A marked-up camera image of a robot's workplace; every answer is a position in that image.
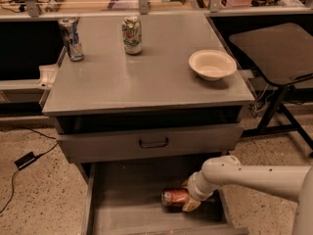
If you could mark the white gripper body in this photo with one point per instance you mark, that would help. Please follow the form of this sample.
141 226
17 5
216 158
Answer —
196 187

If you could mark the orange coke can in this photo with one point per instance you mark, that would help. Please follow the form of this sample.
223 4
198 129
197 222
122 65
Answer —
174 197

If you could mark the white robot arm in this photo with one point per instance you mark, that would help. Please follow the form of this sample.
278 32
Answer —
291 182

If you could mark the open grey middle drawer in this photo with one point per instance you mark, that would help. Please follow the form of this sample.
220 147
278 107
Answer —
124 198

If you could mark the grey drawer cabinet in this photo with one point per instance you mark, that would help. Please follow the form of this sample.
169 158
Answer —
110 90

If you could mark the closed grey top drawer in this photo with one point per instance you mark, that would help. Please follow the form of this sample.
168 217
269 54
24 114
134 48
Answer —
123 145

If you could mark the green white soda can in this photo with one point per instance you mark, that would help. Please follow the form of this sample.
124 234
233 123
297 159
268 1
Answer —
132 35

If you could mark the blue silver soda can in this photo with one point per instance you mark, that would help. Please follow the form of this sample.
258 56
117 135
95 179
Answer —
68 28

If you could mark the white bowl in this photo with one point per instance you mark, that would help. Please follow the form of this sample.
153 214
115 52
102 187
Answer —
212 65

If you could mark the black power adapter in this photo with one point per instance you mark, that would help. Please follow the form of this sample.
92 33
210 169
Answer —
24 161

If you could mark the black drawer handle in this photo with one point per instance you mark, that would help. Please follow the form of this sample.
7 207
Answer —
150 145

